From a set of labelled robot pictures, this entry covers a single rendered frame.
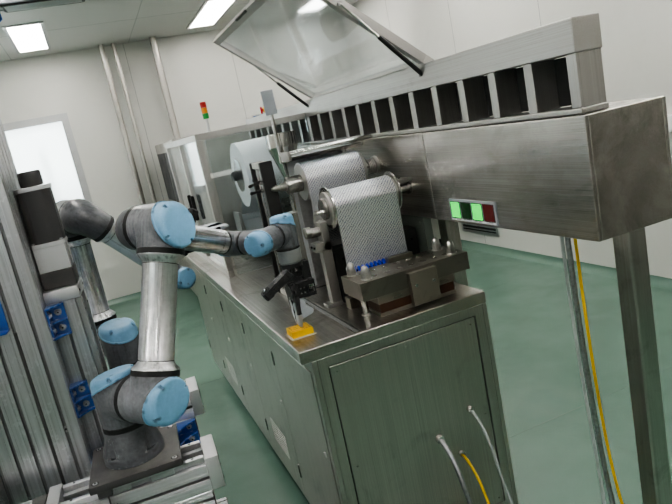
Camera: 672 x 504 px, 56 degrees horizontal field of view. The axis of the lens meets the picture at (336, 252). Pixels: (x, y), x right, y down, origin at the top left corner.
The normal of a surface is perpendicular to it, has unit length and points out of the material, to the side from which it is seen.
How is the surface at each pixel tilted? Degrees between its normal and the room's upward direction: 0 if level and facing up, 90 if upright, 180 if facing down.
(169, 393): 97
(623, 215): 90
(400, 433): 90
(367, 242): 90
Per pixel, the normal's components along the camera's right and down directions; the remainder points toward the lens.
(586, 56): 0.37, 0.12
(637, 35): -0.91, 0.26
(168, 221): 0.82, -0.18
